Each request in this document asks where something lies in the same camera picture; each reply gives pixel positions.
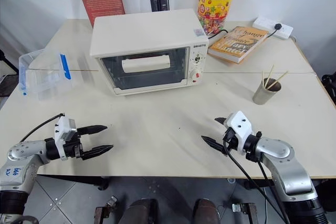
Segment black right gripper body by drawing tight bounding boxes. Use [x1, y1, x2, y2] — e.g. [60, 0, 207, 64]
[222, 127, 238, 154]

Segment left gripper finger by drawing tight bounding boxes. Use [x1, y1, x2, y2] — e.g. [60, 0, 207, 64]
[81, 144, 114, 161]
[77, 124, 109, 136]

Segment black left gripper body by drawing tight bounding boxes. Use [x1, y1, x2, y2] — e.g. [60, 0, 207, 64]
[64, 129, 85, 160]

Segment white toaster oven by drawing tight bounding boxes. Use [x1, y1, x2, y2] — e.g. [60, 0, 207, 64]
[89, 8, 209, 97]

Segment metal cup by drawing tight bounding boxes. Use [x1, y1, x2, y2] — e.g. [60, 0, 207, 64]
[252, 77, 282, 105]

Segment table caster wheel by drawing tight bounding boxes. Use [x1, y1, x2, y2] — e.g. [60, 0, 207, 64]
[93, 196, 118, 224]
[232, 202, 257, 224]

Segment dark rounded shape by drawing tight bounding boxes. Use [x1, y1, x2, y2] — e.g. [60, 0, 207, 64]
[128, 198, 159, 224]
[193, 198, 220, 224]

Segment clear plastic box blue latches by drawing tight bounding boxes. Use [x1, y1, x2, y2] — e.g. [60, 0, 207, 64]
[18, 49, 75, 103]

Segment orange paperback book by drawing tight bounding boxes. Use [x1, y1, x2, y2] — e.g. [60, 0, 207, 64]
[207, 26, 270, 65]

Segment white power strip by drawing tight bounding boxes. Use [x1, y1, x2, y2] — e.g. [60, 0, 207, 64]
[252, 16, 295, 40]

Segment black stand leg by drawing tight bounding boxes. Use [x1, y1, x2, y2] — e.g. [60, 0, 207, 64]
[0, 49, 19, 73]

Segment black chair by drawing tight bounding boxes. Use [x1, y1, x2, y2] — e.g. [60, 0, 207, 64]
[321, 71, 336, 102]

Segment candy jar orange lid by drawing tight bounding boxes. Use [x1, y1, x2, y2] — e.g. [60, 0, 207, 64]
[197, 0, 237, 36]

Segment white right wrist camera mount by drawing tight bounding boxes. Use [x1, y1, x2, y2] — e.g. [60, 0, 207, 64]
[223, 111, 254, 156]

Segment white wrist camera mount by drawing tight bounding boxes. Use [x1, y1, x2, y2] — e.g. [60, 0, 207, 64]
[54, 115, 78, 162]
[223, 111, 254, 156]

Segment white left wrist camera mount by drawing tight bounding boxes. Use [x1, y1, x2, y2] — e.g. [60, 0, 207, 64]
[54, 115, 78, 162]

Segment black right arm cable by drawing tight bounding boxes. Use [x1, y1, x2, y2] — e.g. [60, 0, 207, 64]
[223, 129, 291, 224]

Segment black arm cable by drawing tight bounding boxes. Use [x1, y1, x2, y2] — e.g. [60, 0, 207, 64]
[223, 129, 291, 224]
[19, 113, 65, 143]

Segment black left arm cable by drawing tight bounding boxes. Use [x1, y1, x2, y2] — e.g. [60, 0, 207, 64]
[19, 113, 65, 143]

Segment glass oven door white handle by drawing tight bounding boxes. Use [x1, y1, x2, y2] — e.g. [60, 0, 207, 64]
[98, 46, 191, 91]

